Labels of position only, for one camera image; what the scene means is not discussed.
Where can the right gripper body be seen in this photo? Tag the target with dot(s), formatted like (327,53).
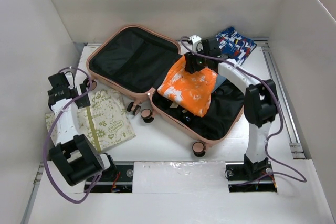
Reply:
(199,62)

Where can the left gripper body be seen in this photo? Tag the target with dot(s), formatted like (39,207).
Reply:
(83,102)

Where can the orange white tie-dye garment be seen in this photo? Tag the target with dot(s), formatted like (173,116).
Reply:
(191,91)

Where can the grey-blue cloth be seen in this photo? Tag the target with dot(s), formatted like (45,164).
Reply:
(219,81)

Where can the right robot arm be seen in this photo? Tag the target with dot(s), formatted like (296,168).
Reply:
(260,96)

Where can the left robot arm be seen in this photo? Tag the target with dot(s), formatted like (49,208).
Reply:
(73,154)

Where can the blue white patterned garment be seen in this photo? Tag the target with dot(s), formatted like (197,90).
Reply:
(234,45)

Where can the pink hardshell suitcase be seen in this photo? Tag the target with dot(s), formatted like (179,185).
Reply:
(135,61)

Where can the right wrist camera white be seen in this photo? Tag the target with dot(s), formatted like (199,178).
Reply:
(196,43)

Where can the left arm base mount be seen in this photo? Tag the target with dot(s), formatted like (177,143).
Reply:
(118,182)

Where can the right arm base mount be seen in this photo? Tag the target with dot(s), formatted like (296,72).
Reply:
(241,181)

